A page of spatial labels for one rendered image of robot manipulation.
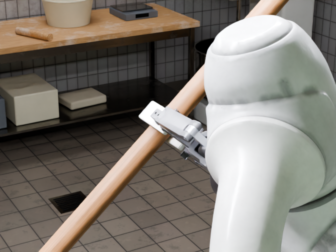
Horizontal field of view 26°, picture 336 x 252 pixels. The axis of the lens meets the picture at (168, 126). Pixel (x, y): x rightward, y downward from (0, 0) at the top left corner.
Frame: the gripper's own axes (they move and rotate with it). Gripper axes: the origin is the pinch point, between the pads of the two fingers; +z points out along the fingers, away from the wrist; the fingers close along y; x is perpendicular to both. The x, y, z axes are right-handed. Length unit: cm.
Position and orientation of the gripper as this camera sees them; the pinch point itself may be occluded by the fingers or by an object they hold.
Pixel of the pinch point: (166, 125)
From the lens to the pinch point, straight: 99.6
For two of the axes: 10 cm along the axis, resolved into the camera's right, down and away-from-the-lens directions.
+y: 5.7, 5.8, 5.8
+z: -4.9, -3.2, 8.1
